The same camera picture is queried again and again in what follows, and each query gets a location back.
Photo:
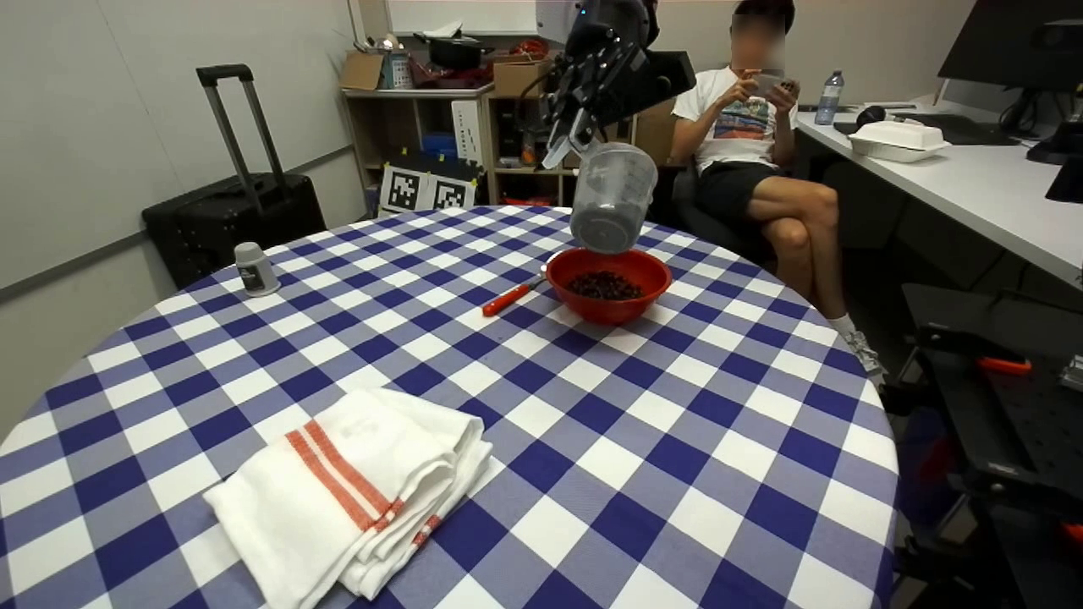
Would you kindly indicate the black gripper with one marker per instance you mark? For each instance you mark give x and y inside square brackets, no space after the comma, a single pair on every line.
[610,51]

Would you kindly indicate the small clear cup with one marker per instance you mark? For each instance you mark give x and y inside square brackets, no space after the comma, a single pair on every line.
[614,199]

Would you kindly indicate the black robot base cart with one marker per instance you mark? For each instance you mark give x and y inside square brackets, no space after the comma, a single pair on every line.
[1004,452]

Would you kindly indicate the red bowl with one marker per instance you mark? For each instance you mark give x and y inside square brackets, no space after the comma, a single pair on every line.
[610,289]

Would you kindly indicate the wooden shelf unit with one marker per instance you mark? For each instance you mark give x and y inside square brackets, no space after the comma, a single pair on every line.
[452,114]

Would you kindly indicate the black white tag board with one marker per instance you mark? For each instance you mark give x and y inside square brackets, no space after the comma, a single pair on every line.
[429,191]

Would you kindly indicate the red marker pen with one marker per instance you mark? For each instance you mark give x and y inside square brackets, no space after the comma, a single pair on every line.
[508,299]

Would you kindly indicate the seated person in shorts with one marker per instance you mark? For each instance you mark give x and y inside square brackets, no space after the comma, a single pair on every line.
[779,191]

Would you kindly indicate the brown cardboard box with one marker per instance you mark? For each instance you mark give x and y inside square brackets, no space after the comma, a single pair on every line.
[362,74]

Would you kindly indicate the clear water bottle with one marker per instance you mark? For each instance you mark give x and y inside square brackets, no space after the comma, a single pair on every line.
[829,100]

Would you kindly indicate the white food container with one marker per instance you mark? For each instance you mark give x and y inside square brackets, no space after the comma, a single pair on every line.
[899,139]

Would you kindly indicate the blue white checkered tablecloth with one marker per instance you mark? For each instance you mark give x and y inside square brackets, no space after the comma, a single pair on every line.
[629,452]

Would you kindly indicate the small white bottle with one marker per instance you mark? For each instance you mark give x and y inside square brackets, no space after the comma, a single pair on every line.
[250,268]

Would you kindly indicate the white desk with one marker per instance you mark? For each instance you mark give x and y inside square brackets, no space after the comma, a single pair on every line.
[1004,204]

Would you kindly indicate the black computer monitor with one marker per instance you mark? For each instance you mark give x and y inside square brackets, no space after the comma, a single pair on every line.
[1008,51]

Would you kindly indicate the white towel with orange stripes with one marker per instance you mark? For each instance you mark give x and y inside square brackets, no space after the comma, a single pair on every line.
[348,496]

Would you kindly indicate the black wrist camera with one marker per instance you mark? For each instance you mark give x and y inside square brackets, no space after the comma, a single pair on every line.
[662,82]

